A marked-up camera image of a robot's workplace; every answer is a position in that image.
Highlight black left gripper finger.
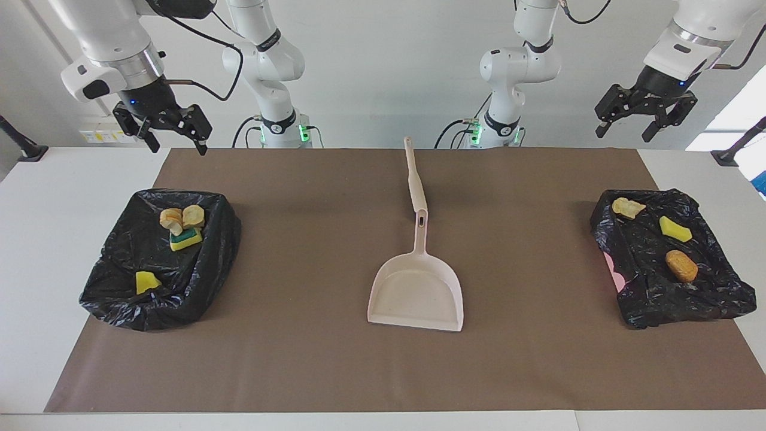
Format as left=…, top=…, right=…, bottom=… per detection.
left=594, top=84, right=636, bottom=138
left=642, top=91, right=698, bottom=143

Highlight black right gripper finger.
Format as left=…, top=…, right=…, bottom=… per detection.
left=178, top=104, right=213, bottom=156
left=113, top=102, right=161, bottom=154

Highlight yellow green-backed sponge piece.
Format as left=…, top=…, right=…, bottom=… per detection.
left=169, top=227, right=204, bottom=252

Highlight brown bread roll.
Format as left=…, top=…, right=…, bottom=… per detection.
left=665, top=250, right=699, bottom=283

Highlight beige hand brush black bristles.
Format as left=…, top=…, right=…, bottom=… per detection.
left=404, top=136, right=427, bottom=213

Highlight pale pink plastic dustpan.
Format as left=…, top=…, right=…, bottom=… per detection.
left=367, top=209, right=464, bottom=332

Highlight black bagged pink trash bin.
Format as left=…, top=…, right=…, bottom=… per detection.
left=589, top=189, right=758, bottom=330

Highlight brown table mat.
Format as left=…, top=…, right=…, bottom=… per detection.
left=45, top=148, right=766, bottom=414

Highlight black right base cable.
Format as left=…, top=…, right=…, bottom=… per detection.
left=232, top=117, right=264, bottom=148

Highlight black base cable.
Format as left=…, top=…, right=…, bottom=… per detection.
left=434, top=93, right=493, bottom=149
left=232, top=117, right=264, bottom=148

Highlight white wall socket box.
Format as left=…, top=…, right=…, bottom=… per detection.
left=78, top=115, right=143, bottom=144

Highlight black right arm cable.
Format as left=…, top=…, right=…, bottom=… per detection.
left=150, top=0, right=245, bottom=101

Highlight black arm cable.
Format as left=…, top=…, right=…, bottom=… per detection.
left=150, top=0, right=245, bottom=101
left=560, top=0, right=766, bottom=71

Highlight black camera stand foot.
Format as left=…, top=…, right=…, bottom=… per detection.
left=0, top=115, right=48, bottom=162
left=711, top=117, right=766, bottom=167

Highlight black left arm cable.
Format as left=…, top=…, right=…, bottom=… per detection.
left=560, top=0, right=766, bottom=71

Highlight black left base cable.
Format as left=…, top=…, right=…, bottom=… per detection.
left=434, top=93, right=493, bottom=149

